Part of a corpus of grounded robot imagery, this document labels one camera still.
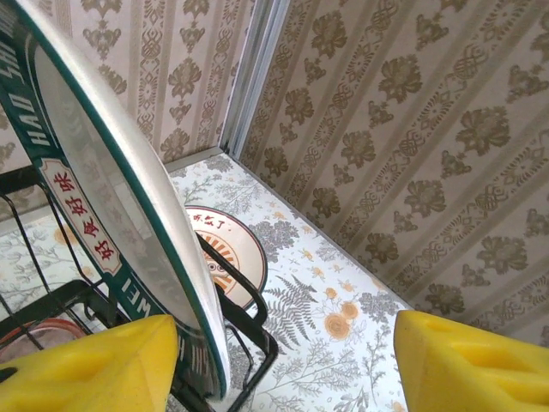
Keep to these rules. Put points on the floral table mat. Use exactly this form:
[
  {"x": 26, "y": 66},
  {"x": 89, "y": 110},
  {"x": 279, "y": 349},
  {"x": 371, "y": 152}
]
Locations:
[{"x": 334, "y": 343}]

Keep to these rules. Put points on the pink glass cup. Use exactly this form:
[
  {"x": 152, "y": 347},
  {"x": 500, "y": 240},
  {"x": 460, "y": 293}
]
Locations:
[{"x": 51, "y": 332}]

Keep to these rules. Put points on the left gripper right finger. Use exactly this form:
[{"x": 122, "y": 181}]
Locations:
[{"x": 472, "y": 373}]

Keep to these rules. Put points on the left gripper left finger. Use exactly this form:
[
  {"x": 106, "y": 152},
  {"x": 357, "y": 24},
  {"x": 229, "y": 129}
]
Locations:
[{"x": 86, "y": 377}]

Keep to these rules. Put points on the red print white plate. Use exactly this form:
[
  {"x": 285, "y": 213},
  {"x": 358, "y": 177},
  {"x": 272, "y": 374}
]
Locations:
[{"x": 244, "y": 253}]

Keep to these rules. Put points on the green rimmed white plate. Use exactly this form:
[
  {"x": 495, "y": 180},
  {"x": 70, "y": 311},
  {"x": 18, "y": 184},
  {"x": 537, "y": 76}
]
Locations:
[{"x": 107, "y": 171}]

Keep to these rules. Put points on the aluminium corner post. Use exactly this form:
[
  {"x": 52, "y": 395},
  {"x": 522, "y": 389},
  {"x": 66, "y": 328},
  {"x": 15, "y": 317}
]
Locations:
[{"x": 253, "y": 86}]

